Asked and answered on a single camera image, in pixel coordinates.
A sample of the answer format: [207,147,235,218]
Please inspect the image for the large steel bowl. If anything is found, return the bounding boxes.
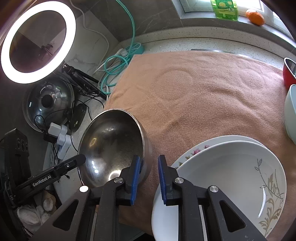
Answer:
[78,108,152,188]

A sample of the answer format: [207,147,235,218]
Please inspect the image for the white plate beige leaves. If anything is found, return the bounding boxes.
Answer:
[152,141,287,240]

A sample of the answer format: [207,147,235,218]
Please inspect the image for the light blue ceramic bowl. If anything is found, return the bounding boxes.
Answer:
[284,84,296,144]

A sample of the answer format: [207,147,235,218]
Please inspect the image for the red steel bowl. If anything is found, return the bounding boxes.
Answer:
[282,57,296,90]

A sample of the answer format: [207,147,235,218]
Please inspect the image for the white gloved left hand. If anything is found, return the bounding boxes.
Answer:
[16,190,57,236]

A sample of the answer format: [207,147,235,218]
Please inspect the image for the white power adapter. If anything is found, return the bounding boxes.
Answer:
[48,123,71,160]

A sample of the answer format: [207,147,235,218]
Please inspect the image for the glass pot lid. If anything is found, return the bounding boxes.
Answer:
[23,73,75,133]

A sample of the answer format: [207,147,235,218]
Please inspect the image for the pink towel mat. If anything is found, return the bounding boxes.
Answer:
[105,51,295,240]

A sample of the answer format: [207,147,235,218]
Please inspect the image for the black tripod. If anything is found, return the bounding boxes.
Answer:
[62,63,107,100]

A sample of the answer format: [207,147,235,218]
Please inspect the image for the green dish soap bottle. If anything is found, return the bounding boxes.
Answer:
[211,0,239,21]

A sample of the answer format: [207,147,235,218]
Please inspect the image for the orange tangerine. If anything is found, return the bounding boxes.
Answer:
[246,9,265,26]

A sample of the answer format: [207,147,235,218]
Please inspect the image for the white ring light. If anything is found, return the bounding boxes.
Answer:
[1,1,76,84]

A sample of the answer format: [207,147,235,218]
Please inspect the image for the teal hose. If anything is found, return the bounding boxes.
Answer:
[99,0,145,95]

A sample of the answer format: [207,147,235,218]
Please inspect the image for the white window frame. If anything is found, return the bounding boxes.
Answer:
[178,0,283,25]

